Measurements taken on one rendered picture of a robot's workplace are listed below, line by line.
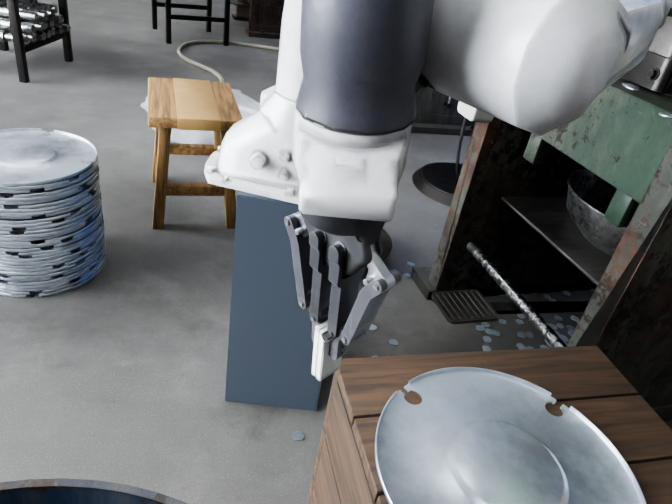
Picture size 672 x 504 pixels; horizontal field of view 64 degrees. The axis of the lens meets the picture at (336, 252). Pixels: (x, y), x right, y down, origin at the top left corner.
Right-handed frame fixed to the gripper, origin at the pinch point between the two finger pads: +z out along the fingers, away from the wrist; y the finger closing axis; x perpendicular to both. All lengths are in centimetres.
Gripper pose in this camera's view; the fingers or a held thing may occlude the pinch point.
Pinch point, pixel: (328, 348)
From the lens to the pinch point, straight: 55.7
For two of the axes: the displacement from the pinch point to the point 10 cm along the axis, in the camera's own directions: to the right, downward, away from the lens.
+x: -7.4, 3.6, -5.8
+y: -6.7, -4.9, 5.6
